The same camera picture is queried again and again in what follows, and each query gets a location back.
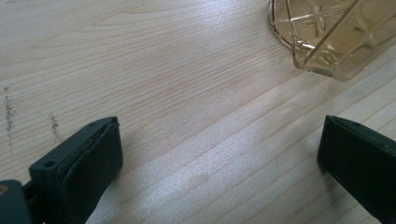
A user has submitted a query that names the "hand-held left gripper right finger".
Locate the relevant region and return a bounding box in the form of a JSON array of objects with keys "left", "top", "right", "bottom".
[{"left": 317, "top": 115, "right": 396, "bottom": 224}]

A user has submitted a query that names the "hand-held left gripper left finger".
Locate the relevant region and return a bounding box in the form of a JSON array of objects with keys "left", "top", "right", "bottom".
[{"left": 28, "top": 116, "right": 124, "bottom": 224}]

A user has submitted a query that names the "amber cut glass cup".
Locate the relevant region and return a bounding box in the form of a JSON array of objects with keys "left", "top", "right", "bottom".
[{"left": 267, "top": 0, "right": 396, "bottom": 82}]

